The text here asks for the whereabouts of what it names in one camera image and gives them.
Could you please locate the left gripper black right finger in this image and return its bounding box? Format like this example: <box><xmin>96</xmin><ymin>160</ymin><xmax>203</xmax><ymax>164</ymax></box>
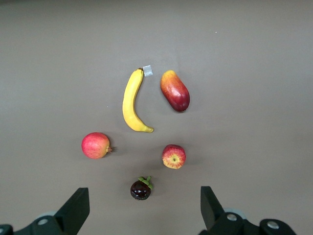
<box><xmin>200</xmin><ymin>186</ymin><xmax>246</xmax><ymax>235</ymax></box>

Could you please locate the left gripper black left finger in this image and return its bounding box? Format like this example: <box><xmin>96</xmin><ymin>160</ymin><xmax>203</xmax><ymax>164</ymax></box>
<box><xmin>14</xmin><ymin>187</ymin><xmax>90</xmax><ymax>235</ymax></box>

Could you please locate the red yellow apple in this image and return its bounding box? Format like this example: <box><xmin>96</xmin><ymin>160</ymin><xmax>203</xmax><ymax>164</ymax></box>
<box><xmin>161</xmin><ymin>144</ymin><xmax>186</xmax><ymax>170</ymax></box>

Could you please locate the yellow banana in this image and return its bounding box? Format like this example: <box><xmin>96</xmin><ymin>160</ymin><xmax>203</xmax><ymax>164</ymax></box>
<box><xmin>122</xmin><ymin>68</ymin><xmax>155</xmax><ymax>134</ymax></box>

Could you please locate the red apple on right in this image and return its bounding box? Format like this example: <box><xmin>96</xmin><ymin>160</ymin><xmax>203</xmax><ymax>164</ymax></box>
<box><xmin>81</xmin><ymin>132</ymin><xmax>117</xmax><ymax>160</ymax></box>

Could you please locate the dark purple mangosteen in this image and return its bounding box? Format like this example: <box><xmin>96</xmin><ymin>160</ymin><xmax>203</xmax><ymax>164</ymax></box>
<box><xmin>130</xmin><ymin>175</ymin><xmax>154</xmax><ymax>201</ymax></box>

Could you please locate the red yellow mango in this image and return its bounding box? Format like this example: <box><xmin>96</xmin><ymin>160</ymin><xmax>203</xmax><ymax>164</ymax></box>
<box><xmin>159</xmin><ymin>70</ymin><xmax>191</xmax><ymax>113</ymax></box>

